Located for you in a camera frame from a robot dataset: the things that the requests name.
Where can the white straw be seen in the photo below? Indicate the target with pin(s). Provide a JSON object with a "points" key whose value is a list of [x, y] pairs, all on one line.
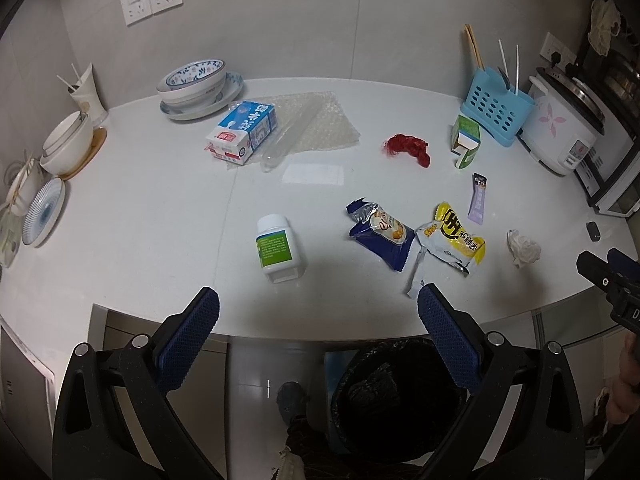
{"points": [[504, 69], [517, 70]]}

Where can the white toaster oven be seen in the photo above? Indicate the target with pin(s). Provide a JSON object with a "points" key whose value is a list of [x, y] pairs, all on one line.
{"points": [[609, 174]]}

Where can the red mesh net bag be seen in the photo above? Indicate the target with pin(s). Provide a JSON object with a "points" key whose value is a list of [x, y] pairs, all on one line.
{"points": [[411, 145]]}

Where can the blue patterned porcelain plate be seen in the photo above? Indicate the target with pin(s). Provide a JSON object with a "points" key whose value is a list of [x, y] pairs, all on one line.
{"points": [[232, 88]]}

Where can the white wall socket left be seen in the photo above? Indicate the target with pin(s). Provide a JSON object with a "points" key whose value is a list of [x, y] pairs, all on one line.
{"points": [[135, 10]]}

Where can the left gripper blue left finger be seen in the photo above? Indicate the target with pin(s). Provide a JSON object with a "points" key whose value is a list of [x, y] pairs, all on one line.
{"points": [[180, 338]]}

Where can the white ceramic cup with sticks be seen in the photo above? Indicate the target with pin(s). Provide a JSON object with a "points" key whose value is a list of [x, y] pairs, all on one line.
{"points": [[85, 94]]}

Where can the wall socket behind cooker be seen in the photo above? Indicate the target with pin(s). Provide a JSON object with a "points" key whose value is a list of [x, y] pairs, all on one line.
{"points": [[556, 53]]}

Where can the blue cracker wrapper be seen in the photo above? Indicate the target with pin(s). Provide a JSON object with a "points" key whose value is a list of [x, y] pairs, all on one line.
{"points": [[381, 233]]}

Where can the white rice cooker pink flowers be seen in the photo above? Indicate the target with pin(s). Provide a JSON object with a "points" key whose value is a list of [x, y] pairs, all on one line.
{"points": [[565, 122]]}

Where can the white straw left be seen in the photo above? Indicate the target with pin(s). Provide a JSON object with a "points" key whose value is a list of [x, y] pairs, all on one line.
{"points": [[504, 69]]}

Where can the hanging beige cloth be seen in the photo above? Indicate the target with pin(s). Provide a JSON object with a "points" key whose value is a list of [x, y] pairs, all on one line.
{"points": [[604, 25]]}

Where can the blue striped plate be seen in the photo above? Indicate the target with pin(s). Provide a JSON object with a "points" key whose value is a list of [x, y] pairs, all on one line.
{"points": [[43, 212]]}

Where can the blue patterned porcelain bowl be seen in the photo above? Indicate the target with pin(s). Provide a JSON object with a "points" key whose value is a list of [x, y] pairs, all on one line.
{"points": [[192, 82]]}

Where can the person's right hand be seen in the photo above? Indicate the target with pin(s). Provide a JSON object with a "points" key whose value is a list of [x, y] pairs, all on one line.
{"points": [[623, 401]]}

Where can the purple snack stick wrapper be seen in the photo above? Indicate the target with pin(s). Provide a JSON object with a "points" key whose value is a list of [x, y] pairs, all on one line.
{"points": [[477, 205]]}

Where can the white torn wrapper strip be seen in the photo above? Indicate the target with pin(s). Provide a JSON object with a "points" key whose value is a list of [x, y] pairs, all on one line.
{"points": [[416, 281]]}

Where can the white straw right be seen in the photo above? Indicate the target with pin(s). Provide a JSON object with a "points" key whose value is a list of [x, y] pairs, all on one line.
{"points": [[517, 70]]}

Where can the clear plastic tube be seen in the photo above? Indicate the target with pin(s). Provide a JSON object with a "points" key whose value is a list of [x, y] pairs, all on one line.
{"points": [[290, 135]]}

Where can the white tissue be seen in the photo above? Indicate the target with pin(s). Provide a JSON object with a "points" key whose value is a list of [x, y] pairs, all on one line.
{"points": [[524, 251]]}

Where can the yellow snack wrapper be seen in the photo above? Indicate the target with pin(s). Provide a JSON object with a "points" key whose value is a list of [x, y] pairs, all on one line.
{"points": [[446, 239]]}

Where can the round wooden coaster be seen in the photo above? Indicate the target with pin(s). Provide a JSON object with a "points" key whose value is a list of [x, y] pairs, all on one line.
{"points": [[99, 137]]}

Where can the clear bubble wrap sheet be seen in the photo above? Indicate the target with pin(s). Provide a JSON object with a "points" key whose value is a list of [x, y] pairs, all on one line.
{"points": [[329, 130]]}

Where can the white mug with lid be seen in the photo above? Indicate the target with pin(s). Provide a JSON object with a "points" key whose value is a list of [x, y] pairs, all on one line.
{"points": [[24, 187]]}

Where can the blue plastic utensil holder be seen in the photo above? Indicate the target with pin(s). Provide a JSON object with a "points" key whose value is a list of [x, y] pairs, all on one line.
{"points": [[501, 112]]}

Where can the green white small carton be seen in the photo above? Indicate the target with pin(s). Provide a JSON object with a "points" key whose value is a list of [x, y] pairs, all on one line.
{"points": [[464, 141]]}

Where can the wooden chopsticks pair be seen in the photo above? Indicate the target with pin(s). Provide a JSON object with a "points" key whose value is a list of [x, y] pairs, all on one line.
{"points": [[469, 32]]}

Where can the blue white milk carton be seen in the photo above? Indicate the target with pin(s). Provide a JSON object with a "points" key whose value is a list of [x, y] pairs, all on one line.
{"points": [[237, 137]]}

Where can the small black remote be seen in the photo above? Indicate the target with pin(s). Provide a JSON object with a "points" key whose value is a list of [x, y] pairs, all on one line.
{"points": [[593, 231]]}

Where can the white pill bottle green label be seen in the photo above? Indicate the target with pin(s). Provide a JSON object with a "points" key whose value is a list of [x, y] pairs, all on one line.
{"points": [[277, 249]]}

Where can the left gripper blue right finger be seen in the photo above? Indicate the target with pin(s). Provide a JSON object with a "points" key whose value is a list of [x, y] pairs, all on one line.
{"points": [[458, 339]]}

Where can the black lined trash bin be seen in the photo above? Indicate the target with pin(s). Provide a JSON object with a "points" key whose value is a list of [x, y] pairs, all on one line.
{"points": [[395, 403]]}

